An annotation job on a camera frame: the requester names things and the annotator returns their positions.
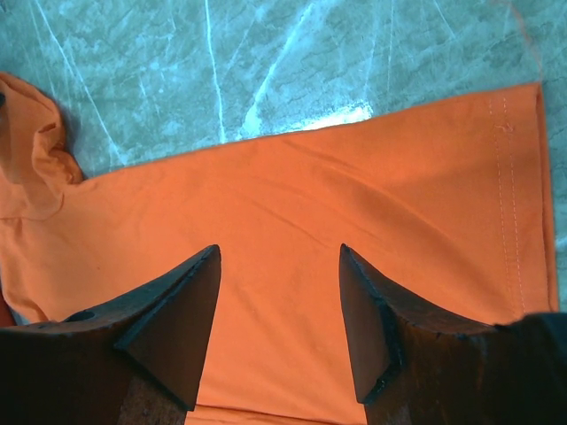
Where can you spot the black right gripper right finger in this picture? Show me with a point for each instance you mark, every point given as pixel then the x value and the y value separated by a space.
pixel 414 362

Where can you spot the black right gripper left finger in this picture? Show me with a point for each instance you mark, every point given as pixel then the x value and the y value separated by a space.
pixel 136 359

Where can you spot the orange t shirt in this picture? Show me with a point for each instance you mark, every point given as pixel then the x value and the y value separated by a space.
pixel 453 200

